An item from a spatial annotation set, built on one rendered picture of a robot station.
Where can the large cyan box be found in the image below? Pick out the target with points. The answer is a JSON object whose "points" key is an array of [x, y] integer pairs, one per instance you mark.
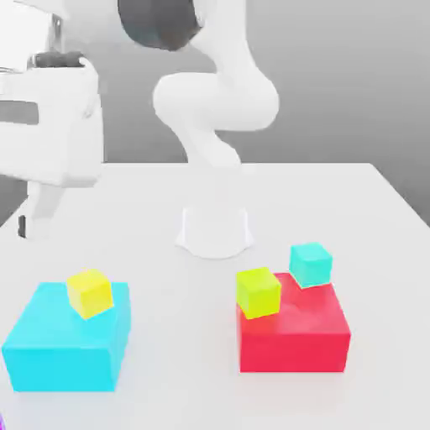
{"points": [[60, 356]]}

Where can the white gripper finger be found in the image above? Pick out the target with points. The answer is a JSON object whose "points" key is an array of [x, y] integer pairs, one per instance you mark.
{"points": [[42, 208]]}

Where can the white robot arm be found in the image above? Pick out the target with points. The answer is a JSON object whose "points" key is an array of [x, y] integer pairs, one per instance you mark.
{"points": [[215, 100]]}

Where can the small turquoise cube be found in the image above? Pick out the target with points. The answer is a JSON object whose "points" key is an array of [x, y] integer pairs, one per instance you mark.
{"points": [[310, 265]]}

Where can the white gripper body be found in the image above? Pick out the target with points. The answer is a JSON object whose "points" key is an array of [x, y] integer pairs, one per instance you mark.
{"points": [[63, 134]]}

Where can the small yellow cube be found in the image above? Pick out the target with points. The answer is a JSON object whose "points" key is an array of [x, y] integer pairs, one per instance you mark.
{"points": [[89, 294]]}

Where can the large red box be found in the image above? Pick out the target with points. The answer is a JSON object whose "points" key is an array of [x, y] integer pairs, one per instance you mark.
{"points": [[302, 336]]}

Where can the small lime cube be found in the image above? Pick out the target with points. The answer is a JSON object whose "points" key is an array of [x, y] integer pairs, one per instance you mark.
{"points": [[258, 292]]}

